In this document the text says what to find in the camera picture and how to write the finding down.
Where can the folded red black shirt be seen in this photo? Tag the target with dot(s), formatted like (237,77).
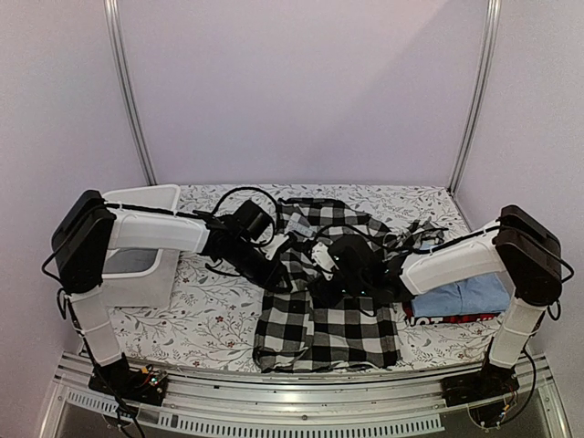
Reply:
(412,320)

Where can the left aluminium frame post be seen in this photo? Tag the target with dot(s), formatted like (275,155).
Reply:
(121,64)

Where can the aluminium frame post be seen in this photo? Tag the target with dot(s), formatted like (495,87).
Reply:
(485,61)
(121,64)

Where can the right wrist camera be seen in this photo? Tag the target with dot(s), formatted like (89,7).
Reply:
(346,255)

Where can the white plastic bin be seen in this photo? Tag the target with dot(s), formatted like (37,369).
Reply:
(141,277)

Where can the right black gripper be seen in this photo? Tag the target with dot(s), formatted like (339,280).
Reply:
(321,292)

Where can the folded light blue shirt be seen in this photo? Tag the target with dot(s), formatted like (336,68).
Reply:
(475,295)

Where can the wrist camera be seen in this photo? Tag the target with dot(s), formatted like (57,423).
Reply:
(346,255)
(251,222)

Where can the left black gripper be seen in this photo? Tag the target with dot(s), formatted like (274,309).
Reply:
(272,281)

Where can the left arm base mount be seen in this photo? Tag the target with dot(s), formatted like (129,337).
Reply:
(145,385)

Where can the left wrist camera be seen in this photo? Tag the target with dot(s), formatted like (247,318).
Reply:
(251,222)

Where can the black white plaid shirt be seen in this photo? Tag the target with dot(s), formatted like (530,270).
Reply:
(294,332)

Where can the right aluminium frame post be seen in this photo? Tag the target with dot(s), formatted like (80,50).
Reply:
(485,61)

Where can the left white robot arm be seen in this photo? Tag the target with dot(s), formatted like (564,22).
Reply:
(93,227)

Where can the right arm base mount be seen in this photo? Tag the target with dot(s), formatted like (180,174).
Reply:
(494,388)

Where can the floral white tablecloth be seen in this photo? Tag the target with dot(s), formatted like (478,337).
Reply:
(211,320)

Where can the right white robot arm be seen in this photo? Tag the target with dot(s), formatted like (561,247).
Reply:
(514,244)

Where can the aluminium front rail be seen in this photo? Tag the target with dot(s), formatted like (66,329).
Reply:
(211,403)

